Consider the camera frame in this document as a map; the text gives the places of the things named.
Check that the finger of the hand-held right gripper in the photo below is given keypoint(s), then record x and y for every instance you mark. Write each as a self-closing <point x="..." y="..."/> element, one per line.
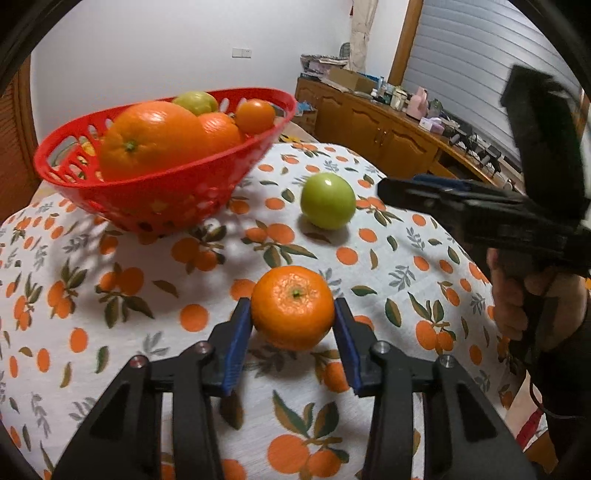
<point x="443" y="183"/>
<point x="415" y="196"/>

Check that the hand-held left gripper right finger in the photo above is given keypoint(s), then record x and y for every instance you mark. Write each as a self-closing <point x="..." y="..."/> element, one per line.
<point x="348" y="346"/>

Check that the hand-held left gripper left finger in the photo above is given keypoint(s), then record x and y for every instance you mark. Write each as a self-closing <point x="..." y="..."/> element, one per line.
<point x="238" y="346"/>

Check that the rough-skinned mandarin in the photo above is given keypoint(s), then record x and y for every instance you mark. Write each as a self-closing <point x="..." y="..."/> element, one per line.
<point x="292" y="308"/>

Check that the small green apple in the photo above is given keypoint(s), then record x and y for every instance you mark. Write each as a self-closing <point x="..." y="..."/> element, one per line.
<point x="196" y="101"/>
<point x="328" y="201"/>

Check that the red perforated plastic basket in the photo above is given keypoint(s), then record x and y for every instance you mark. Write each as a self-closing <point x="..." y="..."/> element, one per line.
<point x="184" y="189"/>

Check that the smooth small mandarin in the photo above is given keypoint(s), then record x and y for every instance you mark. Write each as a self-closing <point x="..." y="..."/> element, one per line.
<point x="255" y="116"/>

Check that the smooth medium orange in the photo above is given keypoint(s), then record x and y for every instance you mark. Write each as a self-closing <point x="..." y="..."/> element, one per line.
<point x="224" y="134"/>

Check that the large navel orange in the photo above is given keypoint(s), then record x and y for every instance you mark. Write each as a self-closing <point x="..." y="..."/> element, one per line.
<point x="152" y="141"/>

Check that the person's right hand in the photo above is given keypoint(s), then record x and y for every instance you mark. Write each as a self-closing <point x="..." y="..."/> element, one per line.
<point x="505" y="300"/>

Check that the wooden sideboard cabinet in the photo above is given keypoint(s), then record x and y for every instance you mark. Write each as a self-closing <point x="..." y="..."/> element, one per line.
<point x="369" y="134"/>

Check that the pink container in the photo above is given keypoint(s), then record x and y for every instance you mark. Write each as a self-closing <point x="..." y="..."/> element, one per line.
<point x="418" y="104"/>

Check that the white jar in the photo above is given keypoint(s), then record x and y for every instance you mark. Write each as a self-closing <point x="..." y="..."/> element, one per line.
<point x="400" y="99"/>

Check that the orange-print white tablecloth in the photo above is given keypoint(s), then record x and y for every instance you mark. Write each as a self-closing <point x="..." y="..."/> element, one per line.
<point x="138" y="323"/>

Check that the grey window blind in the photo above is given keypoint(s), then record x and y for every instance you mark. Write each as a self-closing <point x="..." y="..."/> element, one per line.
<point x="461" y="55"/>

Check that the open cardboard box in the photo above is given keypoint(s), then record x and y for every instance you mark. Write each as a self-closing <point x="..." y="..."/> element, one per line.
<point x="351" y="81"/>

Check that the stack of papers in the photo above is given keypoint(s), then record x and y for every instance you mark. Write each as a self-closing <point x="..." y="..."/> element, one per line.
<point x="323" y="64"/>

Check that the hanging beige cloth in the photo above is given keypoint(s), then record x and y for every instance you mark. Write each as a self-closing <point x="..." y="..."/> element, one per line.
<point x="360" y="37"/>

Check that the floral blanket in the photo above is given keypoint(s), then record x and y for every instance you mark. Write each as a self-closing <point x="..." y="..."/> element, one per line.
<point x="535" y="427"/>

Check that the wooden window frame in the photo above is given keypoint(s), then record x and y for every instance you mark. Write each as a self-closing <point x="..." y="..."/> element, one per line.
<point x="404" y="41"/>

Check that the white wall socket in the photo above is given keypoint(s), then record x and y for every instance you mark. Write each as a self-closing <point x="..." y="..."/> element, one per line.
<point x="242" y="52"/>

